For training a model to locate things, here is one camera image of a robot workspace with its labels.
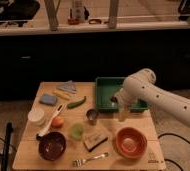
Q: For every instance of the green pepper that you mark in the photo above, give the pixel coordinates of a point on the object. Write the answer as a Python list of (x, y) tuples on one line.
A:
[(75, 104)]

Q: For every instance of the orange fruit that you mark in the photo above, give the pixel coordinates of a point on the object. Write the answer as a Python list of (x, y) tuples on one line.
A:
[(57, 122)]

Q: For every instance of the white bottle on shelf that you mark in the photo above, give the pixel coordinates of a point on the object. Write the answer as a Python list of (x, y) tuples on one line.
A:
[(78, 10)]

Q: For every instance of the orange bowl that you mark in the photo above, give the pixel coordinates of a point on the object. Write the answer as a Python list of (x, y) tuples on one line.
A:
[(131, 143)]

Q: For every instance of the green plastic cup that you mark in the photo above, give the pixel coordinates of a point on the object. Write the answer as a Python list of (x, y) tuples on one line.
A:
[(77, 130)]

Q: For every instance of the blue sponge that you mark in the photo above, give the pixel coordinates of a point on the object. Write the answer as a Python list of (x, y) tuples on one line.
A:
[(48, 99)]

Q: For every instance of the brown beans pile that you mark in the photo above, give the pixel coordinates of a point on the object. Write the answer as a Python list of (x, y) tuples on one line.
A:
[(113, 99)]

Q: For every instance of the dark maroon bowl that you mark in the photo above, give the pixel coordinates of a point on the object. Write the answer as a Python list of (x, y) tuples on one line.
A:
[(52, 146)]

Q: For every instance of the brown black sponge block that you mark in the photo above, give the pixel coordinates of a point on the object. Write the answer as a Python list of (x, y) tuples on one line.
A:
[(94, 140)]

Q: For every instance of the red bowl on shelf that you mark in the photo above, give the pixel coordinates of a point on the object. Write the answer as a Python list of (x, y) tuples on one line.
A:
[(73, 21)]

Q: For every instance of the white paper cup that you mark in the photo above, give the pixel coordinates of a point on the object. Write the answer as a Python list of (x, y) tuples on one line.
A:
[(36, 116)]

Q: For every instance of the silver fork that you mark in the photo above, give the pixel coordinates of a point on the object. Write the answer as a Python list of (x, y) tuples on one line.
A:
[(81, 162)]

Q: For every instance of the blue grey triangular cloth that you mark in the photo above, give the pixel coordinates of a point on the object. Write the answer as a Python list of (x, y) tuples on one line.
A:
[(68, 86)]

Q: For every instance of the black office chair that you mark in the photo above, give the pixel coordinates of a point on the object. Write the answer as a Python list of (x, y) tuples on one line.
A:
[(18, 12)]

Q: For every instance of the white handled spatula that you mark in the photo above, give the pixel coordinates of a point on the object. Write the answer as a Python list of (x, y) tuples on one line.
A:
[(48, 125)]

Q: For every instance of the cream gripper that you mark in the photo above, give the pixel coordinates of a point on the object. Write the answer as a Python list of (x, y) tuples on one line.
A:
[(123, 113)]

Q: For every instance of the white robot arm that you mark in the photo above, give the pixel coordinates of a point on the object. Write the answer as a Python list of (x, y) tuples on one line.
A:
[(141, 86)]

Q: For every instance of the green plastic tray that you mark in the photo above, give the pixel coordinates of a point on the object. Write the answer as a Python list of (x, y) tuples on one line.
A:
[(105, 88)]

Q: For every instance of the black pole stand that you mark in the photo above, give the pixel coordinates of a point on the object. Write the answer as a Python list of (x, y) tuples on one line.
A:
[(4, 161)]

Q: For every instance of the yellow banana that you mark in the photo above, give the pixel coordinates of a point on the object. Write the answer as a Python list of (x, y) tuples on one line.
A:
[(61, 94)]

